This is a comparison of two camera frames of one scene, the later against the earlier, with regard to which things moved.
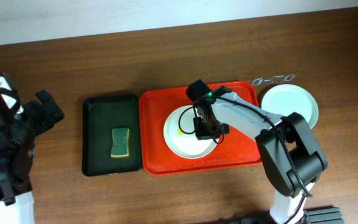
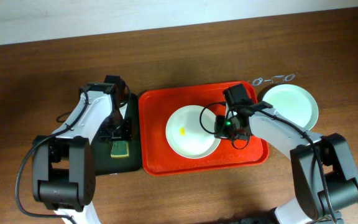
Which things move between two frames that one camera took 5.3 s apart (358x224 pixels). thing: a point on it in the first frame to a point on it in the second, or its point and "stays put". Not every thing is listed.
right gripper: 206,133 to 224,131
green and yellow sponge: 120,147 stays put
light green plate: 284,99 stays put
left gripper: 46,109 to 115,134
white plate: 179,134 stays put
